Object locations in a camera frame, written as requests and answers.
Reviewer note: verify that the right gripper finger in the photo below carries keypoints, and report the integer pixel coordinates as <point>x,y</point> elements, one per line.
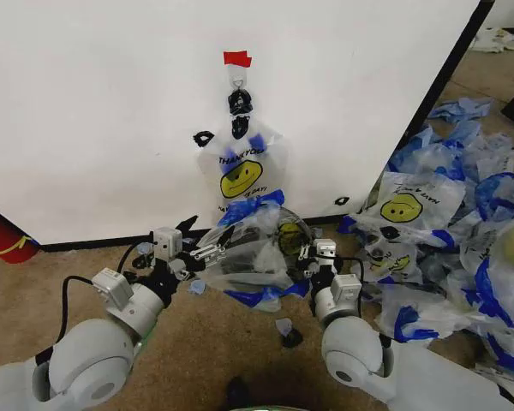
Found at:
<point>305,252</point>

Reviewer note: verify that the crumpled smiley bag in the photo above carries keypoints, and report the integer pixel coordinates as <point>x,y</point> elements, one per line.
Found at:
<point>390,261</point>

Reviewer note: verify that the white crumpled bags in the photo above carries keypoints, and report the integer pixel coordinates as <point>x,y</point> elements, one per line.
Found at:
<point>499,40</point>

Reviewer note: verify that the smiley have-a-nice-day bag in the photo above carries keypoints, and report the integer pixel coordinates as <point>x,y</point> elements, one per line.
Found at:
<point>424,205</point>

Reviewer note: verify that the clear smiley thank-you garbage bag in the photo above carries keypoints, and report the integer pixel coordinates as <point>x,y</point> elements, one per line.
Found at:
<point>240,175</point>

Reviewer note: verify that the black tape scrap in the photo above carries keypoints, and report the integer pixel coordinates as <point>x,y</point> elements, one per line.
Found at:
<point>292,338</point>

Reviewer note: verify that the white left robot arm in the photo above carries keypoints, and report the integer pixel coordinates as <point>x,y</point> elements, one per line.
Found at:
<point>90,355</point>

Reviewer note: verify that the red tape strip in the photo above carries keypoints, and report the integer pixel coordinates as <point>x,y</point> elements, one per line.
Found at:
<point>237,58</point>

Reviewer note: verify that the pale blue plastic scrap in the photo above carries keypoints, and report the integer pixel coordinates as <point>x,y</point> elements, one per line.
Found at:
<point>284,325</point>
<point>196,287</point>

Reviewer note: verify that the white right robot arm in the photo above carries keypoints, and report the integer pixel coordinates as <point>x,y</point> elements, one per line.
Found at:
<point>351,347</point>

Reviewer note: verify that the clear wall hook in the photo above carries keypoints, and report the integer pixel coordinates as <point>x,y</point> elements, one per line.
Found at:
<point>237,78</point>

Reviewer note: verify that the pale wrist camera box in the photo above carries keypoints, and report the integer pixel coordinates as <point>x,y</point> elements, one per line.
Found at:
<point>325,249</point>
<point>168,243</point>

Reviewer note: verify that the crumpled blue plastic bag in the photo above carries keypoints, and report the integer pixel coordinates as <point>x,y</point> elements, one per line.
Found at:
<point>462,109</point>

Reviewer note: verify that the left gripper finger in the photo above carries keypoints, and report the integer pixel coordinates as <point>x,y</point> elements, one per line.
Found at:
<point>188,224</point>
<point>210,254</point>

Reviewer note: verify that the black tape loop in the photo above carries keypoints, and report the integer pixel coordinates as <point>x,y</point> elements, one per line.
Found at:
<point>204,138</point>
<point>342,200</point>

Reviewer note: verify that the robot front shell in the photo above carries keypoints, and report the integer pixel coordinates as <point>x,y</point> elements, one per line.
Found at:
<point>240,394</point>

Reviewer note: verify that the red cylinder with yellow arrow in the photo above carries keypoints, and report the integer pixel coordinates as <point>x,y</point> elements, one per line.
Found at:
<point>4,240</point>

